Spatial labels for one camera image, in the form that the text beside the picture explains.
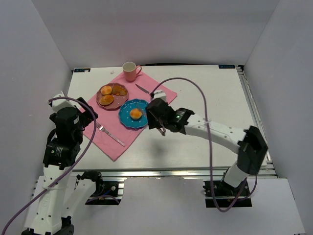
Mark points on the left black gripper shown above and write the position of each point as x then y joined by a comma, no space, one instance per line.
88,112

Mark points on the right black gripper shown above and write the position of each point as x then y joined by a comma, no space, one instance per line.
156,112

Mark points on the round bread roll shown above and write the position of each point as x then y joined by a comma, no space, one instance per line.
106,90
135,114

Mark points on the metal tongs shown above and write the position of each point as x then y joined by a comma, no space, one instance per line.
162,130

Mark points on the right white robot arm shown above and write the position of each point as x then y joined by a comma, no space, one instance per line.
248,144

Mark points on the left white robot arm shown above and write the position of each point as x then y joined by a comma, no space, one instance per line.
61,155

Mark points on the dark brown flat bread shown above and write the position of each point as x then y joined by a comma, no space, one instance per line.
119,91

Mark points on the blue polka dot plate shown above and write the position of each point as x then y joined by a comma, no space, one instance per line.
125,116

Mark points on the pink cloth placemat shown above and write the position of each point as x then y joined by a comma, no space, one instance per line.
110,119

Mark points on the sesame seed bun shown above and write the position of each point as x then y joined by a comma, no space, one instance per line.
106,100

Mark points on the mauve polka dot plate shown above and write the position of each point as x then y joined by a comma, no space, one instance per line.
118,100

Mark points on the left corner label sticker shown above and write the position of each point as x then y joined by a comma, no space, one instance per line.
81,70

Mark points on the corner label sticker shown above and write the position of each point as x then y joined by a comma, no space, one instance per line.
227,66
81,70

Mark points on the pink mug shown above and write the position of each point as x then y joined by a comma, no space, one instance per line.
131,71

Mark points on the right corner label sticker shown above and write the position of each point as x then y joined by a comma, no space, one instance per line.
227,66

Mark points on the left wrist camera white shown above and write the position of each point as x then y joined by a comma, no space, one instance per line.
59,104

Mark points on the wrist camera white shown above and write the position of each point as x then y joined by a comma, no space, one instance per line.
59,104
158,94

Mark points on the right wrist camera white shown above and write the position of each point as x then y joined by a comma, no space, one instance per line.
158,94

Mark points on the fork with pink handle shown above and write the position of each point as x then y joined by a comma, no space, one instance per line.
102,129

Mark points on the knife with pink handle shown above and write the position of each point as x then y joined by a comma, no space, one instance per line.
144,90

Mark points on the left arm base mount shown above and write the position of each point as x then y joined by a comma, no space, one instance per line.
106,192

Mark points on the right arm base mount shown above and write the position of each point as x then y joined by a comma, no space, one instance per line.
225,195

